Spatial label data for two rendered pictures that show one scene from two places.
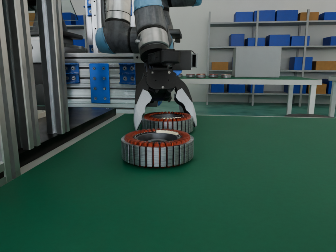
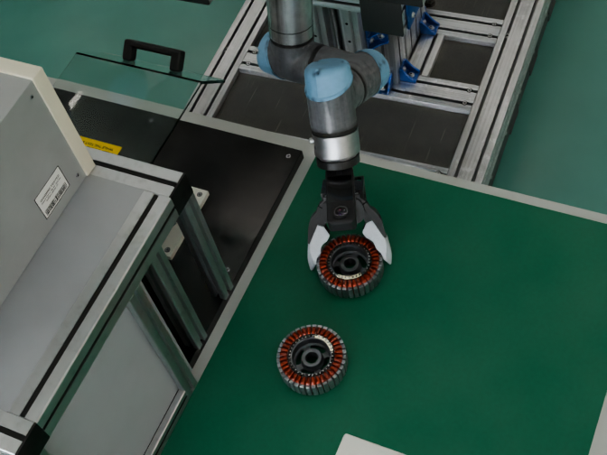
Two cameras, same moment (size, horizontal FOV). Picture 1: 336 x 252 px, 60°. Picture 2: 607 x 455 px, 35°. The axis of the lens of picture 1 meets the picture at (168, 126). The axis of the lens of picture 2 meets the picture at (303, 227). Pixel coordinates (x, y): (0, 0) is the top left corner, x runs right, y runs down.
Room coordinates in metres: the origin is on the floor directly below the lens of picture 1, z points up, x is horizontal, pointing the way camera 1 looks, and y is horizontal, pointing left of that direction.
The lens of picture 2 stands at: (-0.16, -0.37, 2.14)
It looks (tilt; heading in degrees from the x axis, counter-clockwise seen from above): 55 degrees down; 29
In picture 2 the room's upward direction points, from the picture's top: 16 degrees counter-clockwise
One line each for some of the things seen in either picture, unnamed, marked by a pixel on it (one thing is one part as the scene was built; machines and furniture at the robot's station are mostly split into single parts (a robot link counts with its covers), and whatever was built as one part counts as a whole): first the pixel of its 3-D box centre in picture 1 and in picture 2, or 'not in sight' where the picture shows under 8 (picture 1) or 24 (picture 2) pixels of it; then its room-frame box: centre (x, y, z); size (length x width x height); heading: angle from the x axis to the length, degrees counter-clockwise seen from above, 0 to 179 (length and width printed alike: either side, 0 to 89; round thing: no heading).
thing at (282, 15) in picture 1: (284, 17); not in sight; (6.59, -2.51, 1.89); 0.42 x 0.42 x 0.22; 82
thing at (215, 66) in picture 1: (219, 66); not in sight; (6.77, -1.18, 0.87); 0.40 x 0.36 x 0.17; 172
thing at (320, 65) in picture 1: (323, 65); not in sight; (6.48, -3.39, 0.87); 0.42 x 0.40 x 0.19; 81
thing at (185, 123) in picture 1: (167, 123); (350, 265); (0.62, 0.00, 0.77); 0.11 x 0.11 x 0.04
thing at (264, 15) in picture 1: (263, 17); not in sight; (6.64, -2.06, 1.89); 0.42 x 0.42 x 0.23; 81
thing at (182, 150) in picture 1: (157, 146); (312, 359); (0.44, 0.02, 0.77); 0.11 x 0.11 x 0.04
